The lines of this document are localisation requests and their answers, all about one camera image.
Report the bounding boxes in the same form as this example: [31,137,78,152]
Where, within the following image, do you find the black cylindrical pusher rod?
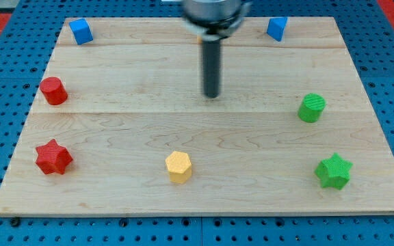
[202,40,221,98]

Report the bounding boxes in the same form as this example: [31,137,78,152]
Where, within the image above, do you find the blue triangle block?
[266,16,288,42]

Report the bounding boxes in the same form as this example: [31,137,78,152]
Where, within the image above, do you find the green cylinder block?
[298,93,326,123]

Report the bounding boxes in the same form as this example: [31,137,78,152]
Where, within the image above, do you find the wooden board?
[0,17,394,217]

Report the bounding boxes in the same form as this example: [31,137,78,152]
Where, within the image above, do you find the yellow hexagon block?
[166,151,192,184]

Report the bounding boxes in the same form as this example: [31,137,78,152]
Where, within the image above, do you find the blue cube block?
[69,18,93,45]

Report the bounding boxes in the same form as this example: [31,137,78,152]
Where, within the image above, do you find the red cylinder block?
[39,77,68,105]

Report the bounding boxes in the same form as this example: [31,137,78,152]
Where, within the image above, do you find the green star block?
[315,152,353,190]

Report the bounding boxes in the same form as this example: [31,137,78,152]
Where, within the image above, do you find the red star block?
[36,139,73,175]

